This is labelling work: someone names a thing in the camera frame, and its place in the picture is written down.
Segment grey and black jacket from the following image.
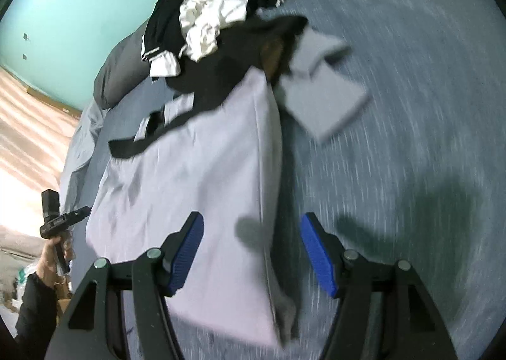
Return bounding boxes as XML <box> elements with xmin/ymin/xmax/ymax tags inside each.
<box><xmin>86</xmin><ymin>68</ymin><xmax>295</xmax><ymax>347</ymax></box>

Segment black and white clothes pile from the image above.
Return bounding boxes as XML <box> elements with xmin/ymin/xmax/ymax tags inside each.
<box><xmin>141</xmin><ymin>0</ymin><xmax>307</xmax><ymax>113</ymax></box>

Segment person's left hand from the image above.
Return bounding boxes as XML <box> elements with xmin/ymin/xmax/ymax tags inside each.
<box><xmin>35</xmin><ymin>235</ymin><xmax>75</xmax><ymax>289</ymax></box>

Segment left gripper black tracker box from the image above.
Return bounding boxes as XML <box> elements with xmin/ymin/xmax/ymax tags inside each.
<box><xmin>41</xmin><ymin>189</ymin><xmax>60</xmax><ymax>225</ymax></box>

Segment light grey pillow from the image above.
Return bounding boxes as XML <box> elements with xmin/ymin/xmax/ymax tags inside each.
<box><xmin>59</xmin><ymin>100</ymin><xmax>108</xmax><ymax>214</ymax></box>

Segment pink curtain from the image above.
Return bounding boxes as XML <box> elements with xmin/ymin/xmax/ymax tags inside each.
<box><xmin>0</xmin><ymin>70</ymin><xmax>77</xmax><ymax>237</ymax></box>

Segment grey sweatpants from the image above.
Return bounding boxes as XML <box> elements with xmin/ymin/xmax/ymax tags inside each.
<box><xmin>275</xmin><ymin>26</ymin><xmax>369</xmax><ymax>143</ymax></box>

